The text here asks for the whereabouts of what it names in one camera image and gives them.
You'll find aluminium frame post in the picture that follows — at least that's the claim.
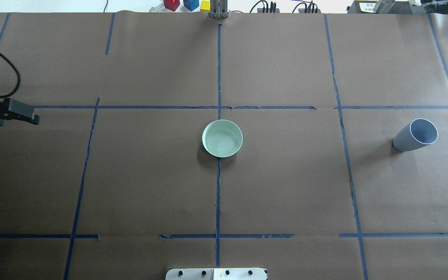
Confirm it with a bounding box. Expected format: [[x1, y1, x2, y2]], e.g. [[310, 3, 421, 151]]
[[208, 0, 229, 18]]

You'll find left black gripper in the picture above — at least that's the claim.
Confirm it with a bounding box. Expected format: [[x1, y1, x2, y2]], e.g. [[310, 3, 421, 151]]
[[0, 98, 40, 126]]

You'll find small metal cup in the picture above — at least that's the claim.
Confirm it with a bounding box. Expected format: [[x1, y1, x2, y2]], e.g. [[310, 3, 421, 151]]
[[373, 0, 395, 14]]

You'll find blue cube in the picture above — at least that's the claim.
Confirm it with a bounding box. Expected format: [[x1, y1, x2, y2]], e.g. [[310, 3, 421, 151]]
[[183, 0, 200, 11]]

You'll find black power strip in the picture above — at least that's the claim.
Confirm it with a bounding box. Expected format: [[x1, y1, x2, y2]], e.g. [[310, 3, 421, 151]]
[[304, 1, 319, 14], [254, 0, 280, 14]]

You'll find white camera stand column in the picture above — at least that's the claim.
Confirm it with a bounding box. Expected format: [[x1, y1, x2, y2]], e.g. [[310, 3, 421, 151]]
[[165, 268, 268, 280]]

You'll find yellow cube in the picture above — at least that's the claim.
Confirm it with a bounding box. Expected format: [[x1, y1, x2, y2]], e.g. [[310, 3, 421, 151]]
[[200, 0, 210, 11]]

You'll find blue-grey plastic cup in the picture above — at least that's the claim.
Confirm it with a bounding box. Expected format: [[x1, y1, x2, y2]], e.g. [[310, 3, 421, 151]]
[[392, 118, 438, 152]]

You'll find mint green bowl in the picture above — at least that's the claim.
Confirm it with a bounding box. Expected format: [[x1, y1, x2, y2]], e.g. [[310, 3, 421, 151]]
[[201, 119, 243, 158]]

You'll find red cube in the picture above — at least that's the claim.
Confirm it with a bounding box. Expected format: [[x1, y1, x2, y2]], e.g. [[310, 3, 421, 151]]
[[163, 0, 180, 11]]

